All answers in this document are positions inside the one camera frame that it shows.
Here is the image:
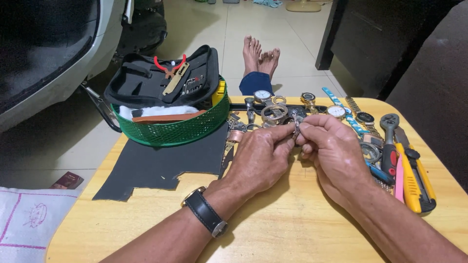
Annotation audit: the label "long black watch strap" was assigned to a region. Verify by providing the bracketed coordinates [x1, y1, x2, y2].
[229, 103, 328, 113]

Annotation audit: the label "person's left hand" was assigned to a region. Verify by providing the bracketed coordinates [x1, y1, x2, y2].
[219, 123, 297, 206]

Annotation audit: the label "rose gold watch case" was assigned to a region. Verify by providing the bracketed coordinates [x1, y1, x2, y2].
[261, 104, 290, 123]

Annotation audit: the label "teal cloth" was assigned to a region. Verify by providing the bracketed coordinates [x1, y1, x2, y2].
[252, 0, 283, 8]

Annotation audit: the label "brown leather strap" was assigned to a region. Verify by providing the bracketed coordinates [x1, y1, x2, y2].
[132, 110, 207, 124]

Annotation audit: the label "gold bracelet watch dark dial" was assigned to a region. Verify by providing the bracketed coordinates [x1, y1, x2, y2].
[344, 96, 383, 138]

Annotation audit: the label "dark wooden cabinet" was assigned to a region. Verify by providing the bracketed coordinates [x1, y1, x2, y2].
[315, 0, 462, 102]

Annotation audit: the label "silver round watch case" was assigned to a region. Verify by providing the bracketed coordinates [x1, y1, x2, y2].
[359, 141, 383, 164]

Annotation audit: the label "silver mesh bracelet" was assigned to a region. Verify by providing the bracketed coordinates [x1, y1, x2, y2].
[372, 177, 395, 195]

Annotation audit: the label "black leather strap wristwatch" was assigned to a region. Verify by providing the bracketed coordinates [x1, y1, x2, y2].
[180, 186, 229, 238]

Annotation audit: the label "silver ratchet wrench red grip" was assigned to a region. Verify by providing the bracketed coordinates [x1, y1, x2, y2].
[379, 113, 401, 180]

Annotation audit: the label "person's right hand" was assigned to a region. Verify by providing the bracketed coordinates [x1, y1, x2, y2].
[295, 114, 377, 209]

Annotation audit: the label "yellow utility knife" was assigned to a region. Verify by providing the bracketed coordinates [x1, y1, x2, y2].
[394, 126, 438, 215]

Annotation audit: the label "brass watch case tool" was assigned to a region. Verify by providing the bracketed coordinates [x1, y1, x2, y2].
[162, 62, 190, 96]

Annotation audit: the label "cream fan base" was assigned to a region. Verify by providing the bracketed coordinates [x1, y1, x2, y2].
[285, 0, 322, 13]

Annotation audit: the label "silver watch with white dial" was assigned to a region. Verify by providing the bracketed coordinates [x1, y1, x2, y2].
[253, 90, 273, 107]

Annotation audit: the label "silver metal watch band piece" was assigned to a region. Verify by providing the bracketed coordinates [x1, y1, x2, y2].
[244, 97, 256, 125]

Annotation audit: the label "white cotton cloth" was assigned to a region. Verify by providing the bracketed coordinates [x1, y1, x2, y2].
[119, 105, 200, 121]

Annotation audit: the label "white pillow with pink stitching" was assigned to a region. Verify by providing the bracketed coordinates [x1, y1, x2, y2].
[0, 187, 80, 263]

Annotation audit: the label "yellow plastic box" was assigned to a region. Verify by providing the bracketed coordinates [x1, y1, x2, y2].
[212, 80, 227, 107]

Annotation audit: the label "black sandpaper sheet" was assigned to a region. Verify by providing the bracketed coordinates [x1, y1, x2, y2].
[92, 122, 235, 202]

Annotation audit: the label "person's bare foot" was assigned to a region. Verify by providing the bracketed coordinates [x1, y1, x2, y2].
[243, 35, 263, 78]
[258, 47, 281, 81]

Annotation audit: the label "blue patterned strap watch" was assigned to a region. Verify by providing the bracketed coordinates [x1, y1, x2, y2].
[321, 86, 371, 136]

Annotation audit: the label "gold watch with dark dial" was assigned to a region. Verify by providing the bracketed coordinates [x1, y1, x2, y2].
[300, 92, 319, 115]

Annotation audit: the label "white scooter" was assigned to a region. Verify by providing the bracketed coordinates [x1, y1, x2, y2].
[0, 0, 168, 134]

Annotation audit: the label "rose gold square watch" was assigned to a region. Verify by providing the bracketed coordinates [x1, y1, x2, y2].
[361, 132, 384, 147]

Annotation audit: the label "black zip tool pouch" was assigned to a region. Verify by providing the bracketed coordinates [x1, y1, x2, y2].
[104, 45, 220, 111]

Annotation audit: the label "dark red small box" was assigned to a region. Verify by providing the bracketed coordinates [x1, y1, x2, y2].
[50, 171, 84, 190]

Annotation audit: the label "person's blue jeans leg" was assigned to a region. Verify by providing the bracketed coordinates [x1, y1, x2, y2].
[239, 71, 275, 96]

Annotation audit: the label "green perforated round basket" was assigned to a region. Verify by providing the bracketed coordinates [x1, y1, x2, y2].
[111, 76, 231, 148]

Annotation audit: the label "blue handled tool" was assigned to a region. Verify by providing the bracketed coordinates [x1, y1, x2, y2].
[365, 160, 396, 186]

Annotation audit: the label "dark brown sofa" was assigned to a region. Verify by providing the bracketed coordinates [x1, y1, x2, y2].
[385, 0, 468, 195]

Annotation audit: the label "small silver watch part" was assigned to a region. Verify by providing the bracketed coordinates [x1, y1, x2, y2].
[291, 114, 302, 141]

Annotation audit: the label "red handled pliers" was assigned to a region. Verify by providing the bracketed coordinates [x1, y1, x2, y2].
[154, 54, 187, 79]

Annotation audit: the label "pink flat tool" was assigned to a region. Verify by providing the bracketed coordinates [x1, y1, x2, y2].
[394, 153, 405, 204]

